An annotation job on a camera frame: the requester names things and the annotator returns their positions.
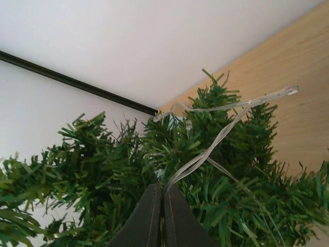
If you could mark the black right frame post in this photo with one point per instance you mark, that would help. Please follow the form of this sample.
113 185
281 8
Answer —
27 65

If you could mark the small green christmas tree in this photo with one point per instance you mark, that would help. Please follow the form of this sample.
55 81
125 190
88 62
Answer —
219 154

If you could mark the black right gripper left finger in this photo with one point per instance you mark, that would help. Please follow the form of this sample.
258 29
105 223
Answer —
142 229

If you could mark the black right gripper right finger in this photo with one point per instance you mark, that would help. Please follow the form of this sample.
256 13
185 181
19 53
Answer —
182 227

